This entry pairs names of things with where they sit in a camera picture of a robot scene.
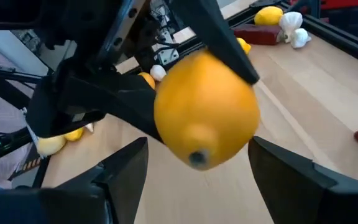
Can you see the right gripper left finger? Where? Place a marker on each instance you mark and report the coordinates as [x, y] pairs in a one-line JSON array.
[[73, 205]]

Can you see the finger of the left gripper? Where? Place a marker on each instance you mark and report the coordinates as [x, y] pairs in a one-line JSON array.
[[104, 93], [216, 34]]

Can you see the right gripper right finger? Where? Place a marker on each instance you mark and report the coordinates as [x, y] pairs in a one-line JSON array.
[[315, 199]]

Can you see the orange-yellow lemon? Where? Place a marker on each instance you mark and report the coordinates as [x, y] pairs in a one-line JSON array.
[[204, 109], [148, 80]]

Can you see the small white ball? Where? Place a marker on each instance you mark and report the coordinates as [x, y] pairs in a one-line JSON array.
[[291, 21]]

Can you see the white garlic bulb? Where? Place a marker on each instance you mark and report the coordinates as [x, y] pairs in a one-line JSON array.
[[89, 127], [300, 38], [158, 72]]

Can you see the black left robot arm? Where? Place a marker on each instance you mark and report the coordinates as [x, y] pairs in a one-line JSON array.
[[11, 140]]

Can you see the pale yellow lemon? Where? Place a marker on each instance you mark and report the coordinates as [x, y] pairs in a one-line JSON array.
[[51, 145]]

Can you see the silver arm base bracket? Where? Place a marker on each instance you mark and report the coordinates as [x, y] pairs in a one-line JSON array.
[[168, 54]]

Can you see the black aluminium rail frame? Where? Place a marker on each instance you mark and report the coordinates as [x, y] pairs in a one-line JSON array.
[[337, 39]]

